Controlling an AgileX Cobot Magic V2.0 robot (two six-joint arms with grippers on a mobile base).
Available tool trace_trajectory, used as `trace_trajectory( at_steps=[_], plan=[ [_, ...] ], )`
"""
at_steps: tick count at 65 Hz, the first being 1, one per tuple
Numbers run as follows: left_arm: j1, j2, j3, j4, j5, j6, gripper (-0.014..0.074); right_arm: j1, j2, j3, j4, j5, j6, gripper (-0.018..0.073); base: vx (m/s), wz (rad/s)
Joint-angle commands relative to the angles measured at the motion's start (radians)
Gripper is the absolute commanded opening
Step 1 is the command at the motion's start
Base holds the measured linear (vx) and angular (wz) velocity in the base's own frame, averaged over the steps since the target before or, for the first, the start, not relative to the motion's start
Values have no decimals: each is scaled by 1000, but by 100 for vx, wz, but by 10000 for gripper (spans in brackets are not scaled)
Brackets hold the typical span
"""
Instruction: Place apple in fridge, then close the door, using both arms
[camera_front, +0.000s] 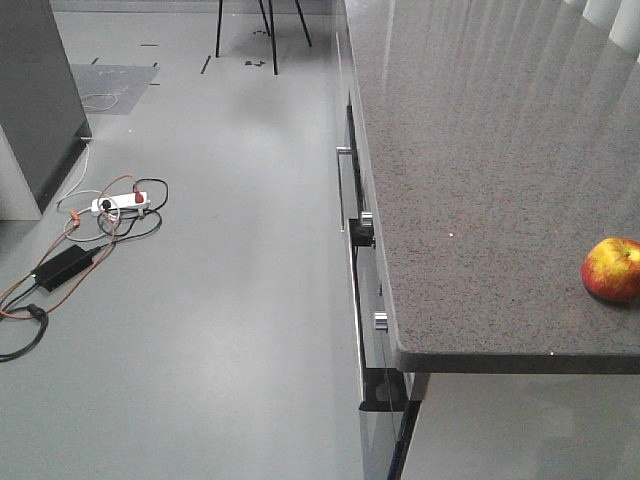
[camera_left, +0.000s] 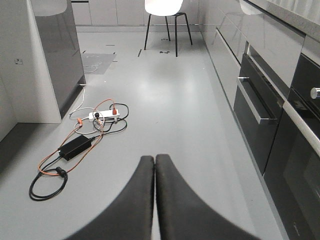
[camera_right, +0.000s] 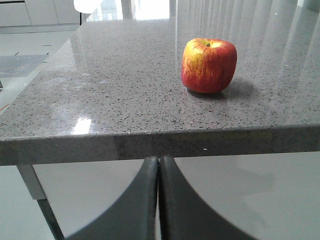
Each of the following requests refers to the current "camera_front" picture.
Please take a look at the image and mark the red yellow apple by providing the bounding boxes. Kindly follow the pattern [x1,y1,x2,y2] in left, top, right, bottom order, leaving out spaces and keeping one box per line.
[581,237,639,303]

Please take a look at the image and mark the silver oven knob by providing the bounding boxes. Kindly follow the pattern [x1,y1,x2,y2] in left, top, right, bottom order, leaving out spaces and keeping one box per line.
[373,311,388,332]
[359,211,373,228]

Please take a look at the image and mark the black built-in oven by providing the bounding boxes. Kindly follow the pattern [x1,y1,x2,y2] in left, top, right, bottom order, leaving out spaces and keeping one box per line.
[339,87,428,479]

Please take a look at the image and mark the white power strip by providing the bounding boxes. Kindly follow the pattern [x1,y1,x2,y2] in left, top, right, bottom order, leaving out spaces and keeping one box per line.
[91,191,150,216]

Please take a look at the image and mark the dark speckled kitchen counter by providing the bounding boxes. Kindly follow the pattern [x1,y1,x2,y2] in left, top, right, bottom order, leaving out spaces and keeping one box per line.
[346,1,639,374]

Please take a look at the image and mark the black power adapter brick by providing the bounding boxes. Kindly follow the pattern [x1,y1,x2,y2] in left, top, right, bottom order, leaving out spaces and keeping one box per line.
[31,245,99,292]

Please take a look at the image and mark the white chair black legs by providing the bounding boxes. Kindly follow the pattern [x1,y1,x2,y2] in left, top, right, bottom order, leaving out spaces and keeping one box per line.
[214,0,313,76]

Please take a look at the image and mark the dark grey cabinet block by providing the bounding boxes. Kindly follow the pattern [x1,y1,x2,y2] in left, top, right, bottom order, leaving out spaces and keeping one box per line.
[1,1,92,221]

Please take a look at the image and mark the silver oven handle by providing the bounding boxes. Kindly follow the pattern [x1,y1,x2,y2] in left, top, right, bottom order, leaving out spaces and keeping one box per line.
[335,146,351,232]

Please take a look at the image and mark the black cable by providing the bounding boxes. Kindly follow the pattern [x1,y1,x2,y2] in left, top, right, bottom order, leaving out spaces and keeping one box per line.
[0,178,170,364]

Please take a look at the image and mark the orange cable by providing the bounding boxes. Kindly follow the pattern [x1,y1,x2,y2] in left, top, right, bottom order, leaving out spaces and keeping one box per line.
[0,173,136,321]

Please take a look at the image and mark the white cable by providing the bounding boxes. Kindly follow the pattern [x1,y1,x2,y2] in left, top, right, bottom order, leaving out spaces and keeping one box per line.
[55,142,121,236]

